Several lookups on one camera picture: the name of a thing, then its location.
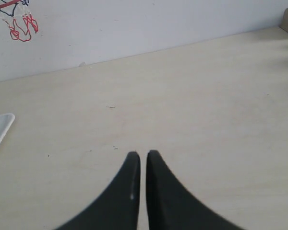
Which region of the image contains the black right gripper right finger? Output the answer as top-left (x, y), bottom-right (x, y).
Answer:
top-left (146, 150), bottom-right (240, 230)

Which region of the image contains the red mini basketball hoop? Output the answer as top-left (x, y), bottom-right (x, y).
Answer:
top-left (0, 0), bottom-right (39, 42)

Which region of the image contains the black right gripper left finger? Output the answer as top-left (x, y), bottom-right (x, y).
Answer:
top-left (58, 151), bottom-right (141, 230)

